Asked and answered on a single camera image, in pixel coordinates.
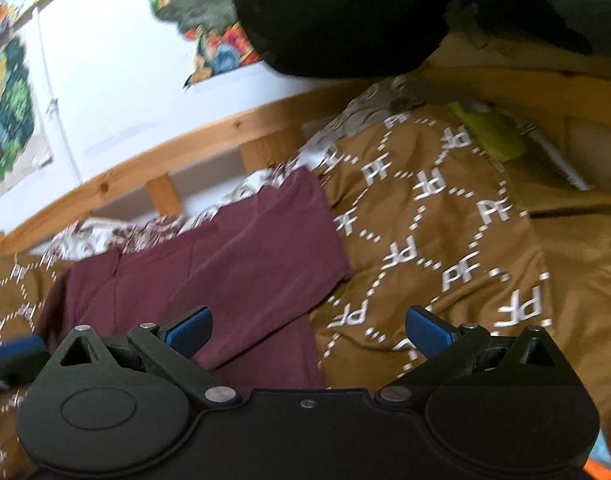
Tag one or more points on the wooden bed frame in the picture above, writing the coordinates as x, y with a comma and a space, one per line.
225, 125

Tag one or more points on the brown printed blanket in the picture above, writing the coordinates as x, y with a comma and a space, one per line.
435, 240

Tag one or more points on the white rod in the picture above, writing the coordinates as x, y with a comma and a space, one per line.
555, 157

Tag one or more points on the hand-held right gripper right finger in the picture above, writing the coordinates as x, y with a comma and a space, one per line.
428, 334

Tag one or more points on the black padded jacket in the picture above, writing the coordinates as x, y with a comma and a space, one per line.
335, 20

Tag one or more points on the yellow-green plastic item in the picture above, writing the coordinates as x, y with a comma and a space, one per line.
490, 132

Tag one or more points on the orange cloth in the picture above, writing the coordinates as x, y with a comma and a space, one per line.
608, 472

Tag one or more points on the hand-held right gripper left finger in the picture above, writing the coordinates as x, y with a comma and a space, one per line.
191, 329

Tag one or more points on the white floral bed sheet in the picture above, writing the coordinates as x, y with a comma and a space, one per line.
355, 110

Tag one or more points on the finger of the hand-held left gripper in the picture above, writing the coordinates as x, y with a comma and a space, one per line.
15, 352

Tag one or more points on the maroon knit garment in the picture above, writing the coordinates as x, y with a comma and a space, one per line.
245, 260

